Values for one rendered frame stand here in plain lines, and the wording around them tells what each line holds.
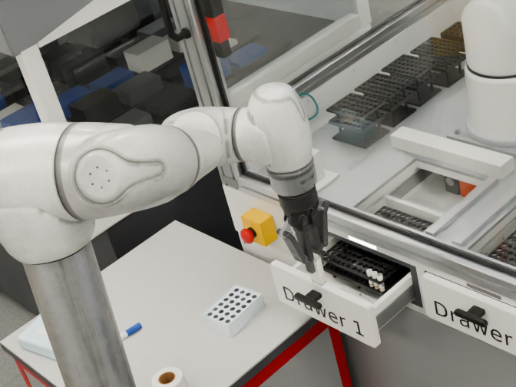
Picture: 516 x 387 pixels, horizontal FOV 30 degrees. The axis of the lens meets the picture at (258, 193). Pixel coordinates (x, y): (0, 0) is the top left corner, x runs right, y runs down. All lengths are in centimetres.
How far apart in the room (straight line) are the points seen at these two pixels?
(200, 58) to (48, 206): 98
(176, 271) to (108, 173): 130
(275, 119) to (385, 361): 82
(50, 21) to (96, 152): 124
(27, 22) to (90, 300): 112
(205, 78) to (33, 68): 45
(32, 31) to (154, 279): 68
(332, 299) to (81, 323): 74
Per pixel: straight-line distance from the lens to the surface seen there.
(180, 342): 222
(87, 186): 117
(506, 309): 186
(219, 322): 218
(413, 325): 212
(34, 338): 234
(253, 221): 227
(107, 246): 270
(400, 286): 200
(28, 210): 127
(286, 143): 171
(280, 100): 169
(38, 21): 237
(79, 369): 142
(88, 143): 119
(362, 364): 238
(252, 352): 213
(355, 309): 194
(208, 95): 221
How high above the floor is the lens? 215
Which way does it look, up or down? 32 degrees down
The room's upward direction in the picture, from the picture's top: 15 degrees counter-clockwise
